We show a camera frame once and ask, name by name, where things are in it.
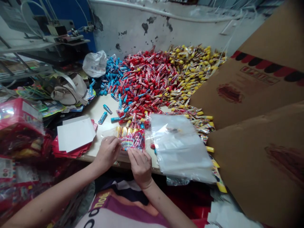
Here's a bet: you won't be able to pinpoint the yellow printed card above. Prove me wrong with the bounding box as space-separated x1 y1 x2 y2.
211 159 228 193

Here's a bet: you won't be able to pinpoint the red wrapped candy box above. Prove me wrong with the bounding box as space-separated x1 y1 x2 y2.
0 98 48 160

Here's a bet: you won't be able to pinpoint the white handbag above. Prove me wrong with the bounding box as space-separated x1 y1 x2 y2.
50 72 90 106

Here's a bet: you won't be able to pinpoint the stack of clear plastic bags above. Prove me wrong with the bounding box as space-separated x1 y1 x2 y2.
145 113 217 186

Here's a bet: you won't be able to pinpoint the brown cardboard box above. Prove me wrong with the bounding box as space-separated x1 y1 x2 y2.
206 101 304 228

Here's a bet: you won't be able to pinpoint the clear bag of candy sticks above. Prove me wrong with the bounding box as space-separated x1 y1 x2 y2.
101 125 149 157

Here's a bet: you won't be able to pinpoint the heap of colourful printed cards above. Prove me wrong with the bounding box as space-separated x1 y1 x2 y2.
13 79 84 120

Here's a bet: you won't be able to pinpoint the white folded sheets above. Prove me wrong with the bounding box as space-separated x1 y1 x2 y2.
207 196 263 228

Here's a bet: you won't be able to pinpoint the heap of wrapped candy packs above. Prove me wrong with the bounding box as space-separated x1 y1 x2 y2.
0 155 63 214

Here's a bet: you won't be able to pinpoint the person's right hand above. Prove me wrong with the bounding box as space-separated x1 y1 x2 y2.
127 148 153 188

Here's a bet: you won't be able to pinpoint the white wall pipe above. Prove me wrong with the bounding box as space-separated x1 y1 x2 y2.
89 0 243 24

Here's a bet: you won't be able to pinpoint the sealing machine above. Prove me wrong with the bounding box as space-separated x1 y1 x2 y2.
0 0 97 70

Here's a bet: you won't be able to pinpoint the pile of red candy sticks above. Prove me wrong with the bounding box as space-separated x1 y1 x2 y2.
111 47 177 130

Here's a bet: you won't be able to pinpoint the crumpled white paper bag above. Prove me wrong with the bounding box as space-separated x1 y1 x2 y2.
82 50 108 78

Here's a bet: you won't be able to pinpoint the person's body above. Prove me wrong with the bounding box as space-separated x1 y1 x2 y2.
75 177 190 228

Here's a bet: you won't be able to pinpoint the person's left hand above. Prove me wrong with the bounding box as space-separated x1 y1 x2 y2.
94 136 122 168

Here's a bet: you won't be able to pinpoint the pile of blue candy sticks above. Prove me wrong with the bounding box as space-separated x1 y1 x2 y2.
96 54 127 97

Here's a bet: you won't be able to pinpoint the pile of yellow candy sticks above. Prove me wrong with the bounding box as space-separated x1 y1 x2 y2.
162 44 228 144

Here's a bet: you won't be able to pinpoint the stack of red white cartons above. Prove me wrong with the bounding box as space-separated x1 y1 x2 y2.
51 115 98 159

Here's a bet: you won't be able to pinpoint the large printed cardboard box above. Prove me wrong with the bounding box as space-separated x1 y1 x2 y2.
190 0 304 130

